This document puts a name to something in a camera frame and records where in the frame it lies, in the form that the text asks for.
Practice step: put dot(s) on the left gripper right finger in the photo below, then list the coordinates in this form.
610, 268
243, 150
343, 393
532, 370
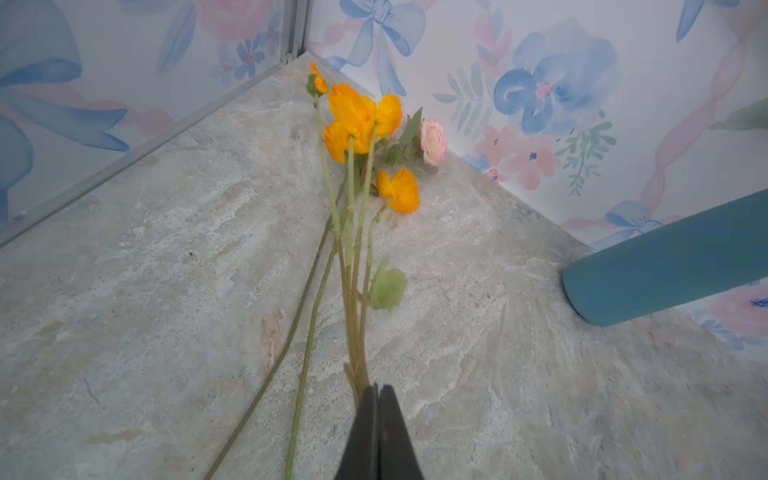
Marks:
396, 456

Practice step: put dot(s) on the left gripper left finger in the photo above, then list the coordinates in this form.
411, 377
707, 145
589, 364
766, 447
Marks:
360, 459

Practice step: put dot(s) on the orange ranunculus flower bunch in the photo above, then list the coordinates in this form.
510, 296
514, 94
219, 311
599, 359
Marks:
367, 142

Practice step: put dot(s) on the teal ceramic vase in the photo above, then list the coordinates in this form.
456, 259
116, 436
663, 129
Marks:
646, 266

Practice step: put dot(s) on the pink rose flower stem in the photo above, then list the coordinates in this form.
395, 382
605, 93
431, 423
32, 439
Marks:
434, 144

